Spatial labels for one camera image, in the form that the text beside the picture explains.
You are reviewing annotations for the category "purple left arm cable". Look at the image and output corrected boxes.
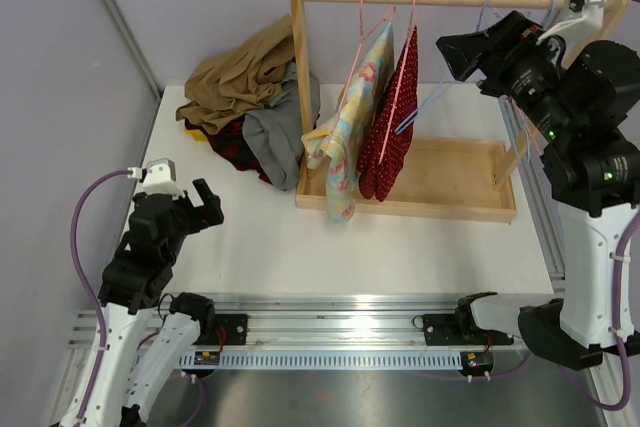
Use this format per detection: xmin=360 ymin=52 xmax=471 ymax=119
xmin=69 ymin=170 xmax=136 ymax=426

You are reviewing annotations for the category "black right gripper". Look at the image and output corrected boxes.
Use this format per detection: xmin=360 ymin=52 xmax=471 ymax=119
xmin=436 ymin=10 xmax=575 ymax=141

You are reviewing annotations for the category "pastel floral skirt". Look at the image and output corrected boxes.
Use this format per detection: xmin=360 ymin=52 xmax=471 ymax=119
xmin=301 ymin=23 xmax=394 ymax=223

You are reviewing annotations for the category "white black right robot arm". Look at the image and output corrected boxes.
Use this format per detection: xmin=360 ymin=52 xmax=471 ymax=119
xmin=437 ymin=11 xmax=639 ymax=370

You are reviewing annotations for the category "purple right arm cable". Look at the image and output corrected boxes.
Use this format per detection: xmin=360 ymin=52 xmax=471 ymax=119
xmin=549 ymin=0 xmax=640 ymax=411

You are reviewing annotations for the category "wooden clothes rack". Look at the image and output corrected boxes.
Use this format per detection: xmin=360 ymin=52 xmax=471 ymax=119
xmin=291 ymin=0 xmax=629 ymax=223

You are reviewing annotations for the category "yellow plastic tray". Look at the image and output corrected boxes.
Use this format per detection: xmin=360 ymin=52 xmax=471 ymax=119
xmin=185 ymin=129 xmax=208 ymax=142

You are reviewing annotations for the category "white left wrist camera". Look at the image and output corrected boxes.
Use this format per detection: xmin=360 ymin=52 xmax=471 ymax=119
xmin=127 ymin=158 xmax=184 ymax=199

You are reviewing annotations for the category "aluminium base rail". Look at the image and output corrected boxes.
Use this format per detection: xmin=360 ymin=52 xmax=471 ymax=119
xmin=74 ymin=291 xmax=569 ymax=372

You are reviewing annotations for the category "pink wire hanger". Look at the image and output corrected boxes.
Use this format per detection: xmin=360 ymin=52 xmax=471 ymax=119
xmin=378 ymin=0 xmax=417 ymax=165
xmin=517 ymin=0 xmax=571 ymax=166
xmin=327 ymin=0 xmax=396 ymax=143

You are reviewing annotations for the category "red black plaid skirt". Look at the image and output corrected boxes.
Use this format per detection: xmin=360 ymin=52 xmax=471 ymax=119
xmin=183 ymin=117 xmax=271 ymax=184

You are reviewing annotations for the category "tan brown skirt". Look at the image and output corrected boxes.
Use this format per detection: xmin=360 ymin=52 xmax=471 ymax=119
xmin=176 ymin=15 xmax=294 ymax=135

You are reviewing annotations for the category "red white polka-dot skirt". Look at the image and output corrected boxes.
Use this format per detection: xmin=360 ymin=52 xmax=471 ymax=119
xmin=357 ymin=26 xmax=419 ymax=202

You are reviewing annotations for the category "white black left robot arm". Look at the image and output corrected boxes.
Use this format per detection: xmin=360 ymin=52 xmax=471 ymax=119
xmin=60 ymin=179 xmax=224 ymax=426

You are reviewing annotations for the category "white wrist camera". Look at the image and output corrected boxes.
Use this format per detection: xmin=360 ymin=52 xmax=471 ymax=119
xmin=537 ymin=0 xmax=607 ymax=45
xmin=127 ymin=158 xmax=184 ymax=199

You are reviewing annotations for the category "grey skirt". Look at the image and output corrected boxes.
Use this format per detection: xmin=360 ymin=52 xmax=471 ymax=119
xmin=242 ymin=61 xmax=305 ymax=190

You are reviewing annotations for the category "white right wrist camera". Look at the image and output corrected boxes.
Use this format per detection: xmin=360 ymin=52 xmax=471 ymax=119
xmin=537 ymin=0 xmax=607 ymax=45

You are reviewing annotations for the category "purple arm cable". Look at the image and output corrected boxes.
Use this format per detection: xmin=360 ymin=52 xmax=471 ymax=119
xmin=549 ymin=0 xmax=640 ymax=411
xmin=69 ymin=170 xmax=136 ymax=426

